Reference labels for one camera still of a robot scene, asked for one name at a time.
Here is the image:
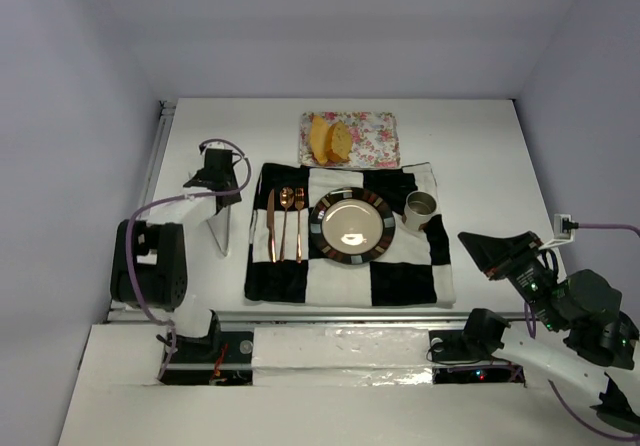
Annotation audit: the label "metal tongs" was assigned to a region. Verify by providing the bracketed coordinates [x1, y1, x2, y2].
[206, 206, 232, 257]

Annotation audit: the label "brown bread slice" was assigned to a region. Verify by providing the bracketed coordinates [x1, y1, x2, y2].
[325, 121, 352, 163]

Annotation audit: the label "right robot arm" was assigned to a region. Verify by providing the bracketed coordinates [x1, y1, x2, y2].
[458, 231, 639, 441]

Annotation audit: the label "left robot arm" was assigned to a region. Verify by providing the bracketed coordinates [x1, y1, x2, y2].
[110, 139, 252, 365]

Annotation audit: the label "left yellow bread slice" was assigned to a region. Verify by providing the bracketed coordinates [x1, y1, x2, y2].
[309, 115, 330, 165]

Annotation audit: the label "copper knife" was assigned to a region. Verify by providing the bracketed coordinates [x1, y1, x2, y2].
[266, 189, 277, 263]

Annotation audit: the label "copper spoon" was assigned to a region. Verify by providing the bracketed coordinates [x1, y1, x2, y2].
[279, 187, 294, 261]

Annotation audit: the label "copper fork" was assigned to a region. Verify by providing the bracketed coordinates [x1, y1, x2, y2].
[294, 187, 305, 264]

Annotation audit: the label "metal cup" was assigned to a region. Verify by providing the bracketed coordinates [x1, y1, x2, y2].
[402, 191, 438, 231]

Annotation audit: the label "black white checkered cloth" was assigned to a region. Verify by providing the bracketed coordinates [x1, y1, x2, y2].
[244, 163, 456, 308]

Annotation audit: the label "dark rimmed ceramic plate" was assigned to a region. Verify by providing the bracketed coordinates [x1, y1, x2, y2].
[308, 187, 396, 266]

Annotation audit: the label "floral rectangular tray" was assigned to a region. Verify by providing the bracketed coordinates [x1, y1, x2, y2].
[298, 111, 401, 170]

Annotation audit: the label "white foam block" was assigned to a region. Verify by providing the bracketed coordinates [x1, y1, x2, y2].
[251, 326, 433, 387]

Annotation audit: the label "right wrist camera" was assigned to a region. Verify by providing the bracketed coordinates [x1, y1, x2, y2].
[540, 213, 579, 250]

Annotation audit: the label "aluminium rail left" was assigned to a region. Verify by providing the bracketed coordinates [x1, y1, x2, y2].
[108, 99, 178, 322]

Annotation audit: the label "aluminium rail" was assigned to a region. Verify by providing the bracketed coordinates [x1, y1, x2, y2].
[108, 99, 178, 322]
[102, 310, 571, 327]

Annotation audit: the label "aluminium rail front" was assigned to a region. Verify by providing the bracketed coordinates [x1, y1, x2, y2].
[102, 310, 571, 327]

